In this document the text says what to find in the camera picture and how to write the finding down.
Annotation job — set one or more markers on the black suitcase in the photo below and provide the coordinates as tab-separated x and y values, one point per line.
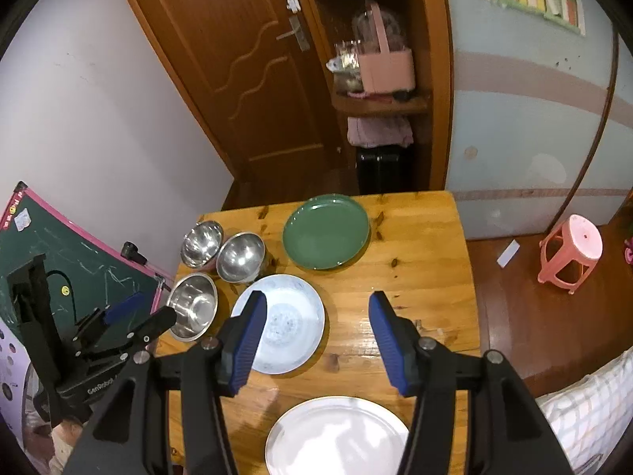
383	170

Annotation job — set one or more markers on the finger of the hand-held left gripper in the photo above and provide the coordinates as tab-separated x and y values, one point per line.
126	307
156	324

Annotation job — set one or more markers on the wooden shelf unit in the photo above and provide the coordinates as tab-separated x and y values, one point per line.
430	84

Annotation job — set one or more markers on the white door hook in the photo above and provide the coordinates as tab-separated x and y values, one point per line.
293	2

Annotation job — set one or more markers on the wooden door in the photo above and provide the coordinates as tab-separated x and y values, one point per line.
222	34

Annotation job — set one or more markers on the pink plastic stool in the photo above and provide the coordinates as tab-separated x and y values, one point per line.
576	237

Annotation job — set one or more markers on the black chalkboard knob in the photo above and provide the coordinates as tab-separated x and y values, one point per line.
133	251

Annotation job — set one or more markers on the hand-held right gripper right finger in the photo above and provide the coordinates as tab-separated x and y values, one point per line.
383	336

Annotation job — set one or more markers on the green plate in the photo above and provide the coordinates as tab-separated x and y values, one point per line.
326	232

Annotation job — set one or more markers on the clear plastic bag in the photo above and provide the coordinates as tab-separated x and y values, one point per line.
346	62

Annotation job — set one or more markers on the white paper slip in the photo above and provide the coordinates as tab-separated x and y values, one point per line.
508	253

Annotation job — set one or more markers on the steel bowl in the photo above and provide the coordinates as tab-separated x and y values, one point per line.
200	242
241	257
195	302

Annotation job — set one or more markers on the purple dotted board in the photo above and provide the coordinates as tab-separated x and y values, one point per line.
12	371

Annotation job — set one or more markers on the white patterned plate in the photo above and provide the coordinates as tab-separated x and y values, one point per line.
292	321

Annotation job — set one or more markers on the pink basket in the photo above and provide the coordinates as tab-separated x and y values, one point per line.
385	72

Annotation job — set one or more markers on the checkered white pillow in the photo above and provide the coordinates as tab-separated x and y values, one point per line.
588	405

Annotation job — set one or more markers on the plain white plate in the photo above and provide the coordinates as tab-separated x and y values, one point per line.
341	440

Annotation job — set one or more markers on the brown curved pole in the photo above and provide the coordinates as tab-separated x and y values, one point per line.
606	109

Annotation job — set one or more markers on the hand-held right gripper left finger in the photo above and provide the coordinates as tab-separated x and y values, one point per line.
247	341

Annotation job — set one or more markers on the green chalkboard pink frame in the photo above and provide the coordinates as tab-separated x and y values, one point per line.
74	247

